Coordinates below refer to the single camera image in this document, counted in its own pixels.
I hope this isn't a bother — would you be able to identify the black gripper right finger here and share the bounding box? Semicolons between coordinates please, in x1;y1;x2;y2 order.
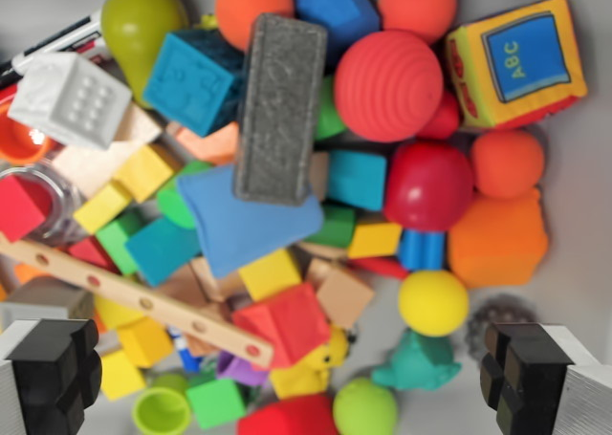
479;322;612;435

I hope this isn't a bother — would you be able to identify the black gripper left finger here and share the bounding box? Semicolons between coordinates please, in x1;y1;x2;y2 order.
0;318;103;435

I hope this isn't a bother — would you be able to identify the gray foam block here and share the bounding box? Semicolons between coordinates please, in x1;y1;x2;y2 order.
232;12;329;207

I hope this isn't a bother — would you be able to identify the yellow wooden block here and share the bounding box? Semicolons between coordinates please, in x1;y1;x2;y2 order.
346;221;404;260
93;294;145;332
113;142;184;204
98;350;148;402
116;316;175;370
237;247;304;303
73;181;134;235

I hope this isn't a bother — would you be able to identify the gray spiky ball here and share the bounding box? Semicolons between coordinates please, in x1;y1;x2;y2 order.
464;294;539;365

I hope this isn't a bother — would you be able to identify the gray wooden block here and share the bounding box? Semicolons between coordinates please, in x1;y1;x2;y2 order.
0;275;96;332

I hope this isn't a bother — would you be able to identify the wooden bar with holes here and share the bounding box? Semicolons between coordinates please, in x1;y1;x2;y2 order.
0;235;275;370

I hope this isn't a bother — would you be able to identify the teal rubber animal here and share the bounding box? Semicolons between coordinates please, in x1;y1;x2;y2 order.
371;328;463;392

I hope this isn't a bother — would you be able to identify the lime green cup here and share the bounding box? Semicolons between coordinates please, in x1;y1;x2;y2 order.
132;372;193;435

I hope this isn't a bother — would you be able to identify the yellow ball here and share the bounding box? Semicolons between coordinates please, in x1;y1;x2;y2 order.
397;269;470;338

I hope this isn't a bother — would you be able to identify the red wooden block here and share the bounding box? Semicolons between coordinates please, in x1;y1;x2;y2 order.
65;236;120;274

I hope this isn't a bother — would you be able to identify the blue and white pen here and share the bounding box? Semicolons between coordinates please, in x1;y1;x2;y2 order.
166;326;203;374

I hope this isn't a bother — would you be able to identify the orange soft cube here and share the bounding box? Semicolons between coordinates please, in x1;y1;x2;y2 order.
447;187;550;291

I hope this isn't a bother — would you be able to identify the green wooden block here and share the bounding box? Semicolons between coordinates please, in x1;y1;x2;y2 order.
185;378;249;431
301;204;358;249
95;208;150;277

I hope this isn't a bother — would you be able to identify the teal wooden block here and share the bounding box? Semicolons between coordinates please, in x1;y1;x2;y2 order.
325;149;388;212
124;216;203;289

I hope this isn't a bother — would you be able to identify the lime green ball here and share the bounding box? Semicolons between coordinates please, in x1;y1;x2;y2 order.
332;376;400;435

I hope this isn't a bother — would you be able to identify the blue plastic spool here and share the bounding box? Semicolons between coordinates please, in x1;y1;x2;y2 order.
398;228;449;272

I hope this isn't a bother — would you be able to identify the red cube block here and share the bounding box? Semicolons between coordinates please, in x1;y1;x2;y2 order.
0;174;55;244

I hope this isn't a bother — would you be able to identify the clear plastic jar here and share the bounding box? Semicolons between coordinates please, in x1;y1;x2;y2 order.
0;162;90;246

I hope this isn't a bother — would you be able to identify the flat red piece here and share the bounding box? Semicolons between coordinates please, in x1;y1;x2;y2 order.
351;256;411;282

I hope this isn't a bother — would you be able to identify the purple plastic piece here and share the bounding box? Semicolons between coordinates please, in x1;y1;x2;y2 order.
216;351;270;388

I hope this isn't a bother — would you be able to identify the tan wooden block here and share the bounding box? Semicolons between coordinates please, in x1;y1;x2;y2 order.
304;256;376;330

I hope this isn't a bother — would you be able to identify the natural wooden block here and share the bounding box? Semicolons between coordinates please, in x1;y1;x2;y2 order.
51;104;164;200

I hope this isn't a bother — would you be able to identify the red plastic apple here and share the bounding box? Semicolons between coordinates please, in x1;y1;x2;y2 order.
382;140;475;231

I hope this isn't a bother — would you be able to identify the orange foam ball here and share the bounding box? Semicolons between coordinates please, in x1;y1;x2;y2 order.
470;128;546;201
214;0;295;53

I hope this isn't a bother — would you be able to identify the yellow rubber duck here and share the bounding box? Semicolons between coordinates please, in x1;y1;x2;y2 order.
269;326;358;402

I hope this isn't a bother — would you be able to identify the orange plastic cup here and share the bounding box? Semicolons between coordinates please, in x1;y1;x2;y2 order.
0;103;61;164

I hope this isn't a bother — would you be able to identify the blue fabric bean bag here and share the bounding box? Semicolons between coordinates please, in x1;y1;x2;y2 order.
175;163;326;279

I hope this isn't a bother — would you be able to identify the small red plastic toy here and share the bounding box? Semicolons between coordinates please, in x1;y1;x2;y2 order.
416;89;463;141

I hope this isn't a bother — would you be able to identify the white rubber dotted cube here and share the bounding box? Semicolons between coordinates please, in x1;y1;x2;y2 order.
7;52;134;151

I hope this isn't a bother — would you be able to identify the peach orange block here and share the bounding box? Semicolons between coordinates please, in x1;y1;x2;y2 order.
165;120;241;166

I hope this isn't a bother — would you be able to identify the ABC fabric cube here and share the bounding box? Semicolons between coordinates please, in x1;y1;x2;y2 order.
447;0;589;131

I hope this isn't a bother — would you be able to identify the red ribbed rubber ball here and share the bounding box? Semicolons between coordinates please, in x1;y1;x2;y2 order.
333;29;445;143

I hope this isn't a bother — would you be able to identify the teal rubber dotted cube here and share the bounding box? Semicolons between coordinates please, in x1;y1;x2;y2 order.
142;27;248;138

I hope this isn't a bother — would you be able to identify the green plastic toy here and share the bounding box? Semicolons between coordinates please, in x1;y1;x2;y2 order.
314;75;348;142

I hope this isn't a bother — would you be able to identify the black and white marker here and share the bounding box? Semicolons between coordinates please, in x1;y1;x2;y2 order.
0;9;109;92

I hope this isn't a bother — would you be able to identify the olive green pear toy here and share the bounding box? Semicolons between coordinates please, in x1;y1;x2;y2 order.
100;0;189;107

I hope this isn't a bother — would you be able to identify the red-orange foam ball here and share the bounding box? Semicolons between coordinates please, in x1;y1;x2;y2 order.
377;0;458;45

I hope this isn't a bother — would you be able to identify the blue foam block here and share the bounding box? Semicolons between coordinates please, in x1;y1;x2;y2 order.
295;0;382;63

